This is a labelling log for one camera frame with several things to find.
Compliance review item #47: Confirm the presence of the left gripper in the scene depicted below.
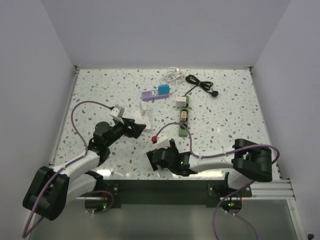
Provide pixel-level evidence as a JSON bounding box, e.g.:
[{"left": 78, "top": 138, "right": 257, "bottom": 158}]
[{"left": 104, "top": 117, "right": 146, "bottom": 148}]

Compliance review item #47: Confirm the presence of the white triangular power strip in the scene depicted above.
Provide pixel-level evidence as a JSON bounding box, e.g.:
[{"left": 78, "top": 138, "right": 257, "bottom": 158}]
[{"left": 132, "top": 101, "right": 152, "bottom": 132}]

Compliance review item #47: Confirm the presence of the beige pink plug adapter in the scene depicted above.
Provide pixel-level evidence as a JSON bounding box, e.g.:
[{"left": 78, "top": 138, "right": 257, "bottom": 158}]
[{"left": 180, "top": 110, "right": 188, "bottom": 122}]

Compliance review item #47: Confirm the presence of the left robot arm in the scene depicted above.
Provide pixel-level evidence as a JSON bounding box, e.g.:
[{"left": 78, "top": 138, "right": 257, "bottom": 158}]
[{"left": 22, "top": 118, "right": 146, "bottom": 221}]

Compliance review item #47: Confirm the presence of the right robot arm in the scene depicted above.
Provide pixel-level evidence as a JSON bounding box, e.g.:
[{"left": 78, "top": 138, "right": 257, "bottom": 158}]
[{"left": 146, "top": 138, "right": 273, "bottom": 197}]

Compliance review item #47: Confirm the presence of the blue plug adapter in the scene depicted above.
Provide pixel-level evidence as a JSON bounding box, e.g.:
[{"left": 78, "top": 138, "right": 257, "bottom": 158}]
[{"left": 157, "top": 84, "right": 170, "bottom": 95}]

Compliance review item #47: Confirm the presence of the purple power strip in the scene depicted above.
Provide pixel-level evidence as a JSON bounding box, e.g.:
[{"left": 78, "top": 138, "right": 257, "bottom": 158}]
[{"left": 141, "top": 90, "right": 170, "bottom": 102}]

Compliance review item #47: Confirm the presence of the green power strip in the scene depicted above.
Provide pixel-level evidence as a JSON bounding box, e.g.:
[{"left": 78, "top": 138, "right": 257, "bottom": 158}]
[{"left": 176, "top": 96, "right": 190, "bottom": 138}]

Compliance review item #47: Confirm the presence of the white cube charger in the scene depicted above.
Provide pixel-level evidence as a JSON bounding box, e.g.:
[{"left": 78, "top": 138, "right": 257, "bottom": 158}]
[{"left": 175, "top": 96, "right": 187, "bottom": 108}]

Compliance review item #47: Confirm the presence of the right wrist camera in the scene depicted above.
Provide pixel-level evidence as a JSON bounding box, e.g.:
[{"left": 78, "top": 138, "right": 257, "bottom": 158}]
[{"left": 151, "top": 133, "right": 170, "bottom": 149}]

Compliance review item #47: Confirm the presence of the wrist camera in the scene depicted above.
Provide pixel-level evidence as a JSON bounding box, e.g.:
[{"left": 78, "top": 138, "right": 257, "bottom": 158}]
[
  {"left": 151, "top": 133, "right": 170, "bottom": 149},
  {"left": 109, "top": 105, "right": 125, "bottom": 124}
]

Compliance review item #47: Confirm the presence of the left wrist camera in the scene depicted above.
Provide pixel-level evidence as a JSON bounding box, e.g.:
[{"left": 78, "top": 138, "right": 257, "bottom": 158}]
[{"left": 109, "top": 105, "right": 125, "bottom": 124}]

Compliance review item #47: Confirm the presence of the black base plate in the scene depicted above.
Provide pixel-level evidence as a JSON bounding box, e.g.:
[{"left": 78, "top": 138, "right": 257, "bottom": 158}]
[{"left": 74, "top": 178, "right": 253, "bottom": 210}]

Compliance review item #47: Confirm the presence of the white coiled cable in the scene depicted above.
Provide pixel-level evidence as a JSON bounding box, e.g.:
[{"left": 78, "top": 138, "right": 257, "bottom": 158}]
[{"left": 159, "top": 66, "right": 185, "bottom": 92}]

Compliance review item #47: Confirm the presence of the black power cable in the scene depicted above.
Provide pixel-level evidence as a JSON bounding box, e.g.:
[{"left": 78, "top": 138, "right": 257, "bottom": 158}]
[{"left": 183, "top": 74, "right": 220, "bottom": 99}]

